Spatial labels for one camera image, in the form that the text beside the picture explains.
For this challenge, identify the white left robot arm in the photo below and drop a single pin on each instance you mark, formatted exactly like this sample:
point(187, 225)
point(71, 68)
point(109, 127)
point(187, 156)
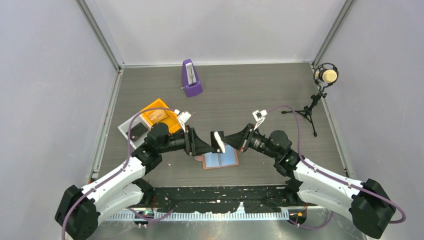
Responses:
point(82, 209)

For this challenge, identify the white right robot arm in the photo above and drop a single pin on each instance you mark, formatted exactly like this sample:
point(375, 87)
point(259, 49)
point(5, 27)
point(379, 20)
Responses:
point(365, 203)

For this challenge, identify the white plastic bin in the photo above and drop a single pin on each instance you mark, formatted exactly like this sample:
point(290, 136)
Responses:
point(125, 127)

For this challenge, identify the card in yellow bin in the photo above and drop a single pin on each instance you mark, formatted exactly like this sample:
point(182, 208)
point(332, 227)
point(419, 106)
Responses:
point(157, 115)

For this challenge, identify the orange leather card holder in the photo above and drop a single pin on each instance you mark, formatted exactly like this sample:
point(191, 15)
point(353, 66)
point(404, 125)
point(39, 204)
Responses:
point(219, 160)

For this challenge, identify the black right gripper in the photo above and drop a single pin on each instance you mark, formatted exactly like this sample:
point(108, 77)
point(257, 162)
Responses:
point(240, 140)

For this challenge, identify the yellow plastic bin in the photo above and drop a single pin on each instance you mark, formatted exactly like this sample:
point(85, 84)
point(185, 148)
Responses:
point(170, 121)

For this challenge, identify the black microphone tripod stand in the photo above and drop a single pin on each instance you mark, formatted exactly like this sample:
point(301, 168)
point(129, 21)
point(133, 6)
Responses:
point(307, 110)

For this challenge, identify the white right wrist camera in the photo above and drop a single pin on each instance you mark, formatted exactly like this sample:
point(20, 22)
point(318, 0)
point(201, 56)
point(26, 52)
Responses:
point(259, 116)

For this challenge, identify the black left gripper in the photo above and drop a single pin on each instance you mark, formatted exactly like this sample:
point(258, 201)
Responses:
point(193, 145)

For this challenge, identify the purple metronome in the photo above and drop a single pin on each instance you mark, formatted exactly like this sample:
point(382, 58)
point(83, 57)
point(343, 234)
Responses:
point(190, 82)

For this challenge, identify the black card in white bin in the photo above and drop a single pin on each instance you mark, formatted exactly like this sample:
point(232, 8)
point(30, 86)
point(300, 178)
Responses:
point(137, 131)

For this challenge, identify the beige foam microphone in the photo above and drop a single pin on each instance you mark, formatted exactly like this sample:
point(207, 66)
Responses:
point(325, 73)

